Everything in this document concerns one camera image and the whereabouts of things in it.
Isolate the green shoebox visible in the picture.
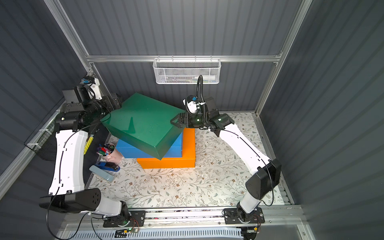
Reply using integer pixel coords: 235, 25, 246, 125
101, 93, 185, 160

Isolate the orange shoebox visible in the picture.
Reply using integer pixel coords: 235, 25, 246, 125
136, 127, 197, 170

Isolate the blue shoebox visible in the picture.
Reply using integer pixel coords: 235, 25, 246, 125
116, 133, 183, 159

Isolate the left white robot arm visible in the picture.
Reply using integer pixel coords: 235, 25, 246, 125
39, 93, 131, 222

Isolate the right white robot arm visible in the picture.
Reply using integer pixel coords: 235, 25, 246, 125
171, 112, 282, 222

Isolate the white marker in basket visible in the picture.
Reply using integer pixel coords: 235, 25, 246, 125
193, 75, 216, 82

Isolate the pink pen cup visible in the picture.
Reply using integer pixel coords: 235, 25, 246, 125
97, 143, 124, 165

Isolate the blue stapler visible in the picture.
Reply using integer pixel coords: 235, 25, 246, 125
95, 162, 120, 172

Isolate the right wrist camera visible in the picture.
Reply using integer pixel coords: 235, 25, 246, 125
183, 95, 217, 115

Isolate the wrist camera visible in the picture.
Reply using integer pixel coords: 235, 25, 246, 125
183, 95, 217, 115
63, 76, 102, 105

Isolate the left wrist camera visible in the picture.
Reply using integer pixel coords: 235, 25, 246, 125
63, 76, 102, 105

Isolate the white wire mesh basket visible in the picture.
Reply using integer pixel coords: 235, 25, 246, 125
153, 58, 222, 85

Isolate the black wire wall basket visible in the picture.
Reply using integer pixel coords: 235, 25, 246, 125
23, 101, 110, 164

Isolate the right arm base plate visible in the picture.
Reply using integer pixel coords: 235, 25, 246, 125
222, 208, 265, 225

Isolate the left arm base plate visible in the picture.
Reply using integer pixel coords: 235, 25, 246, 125
103, 211, 146, 228

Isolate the aluminium rail at front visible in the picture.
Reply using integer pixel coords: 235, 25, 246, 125
59, 205, 307, 229

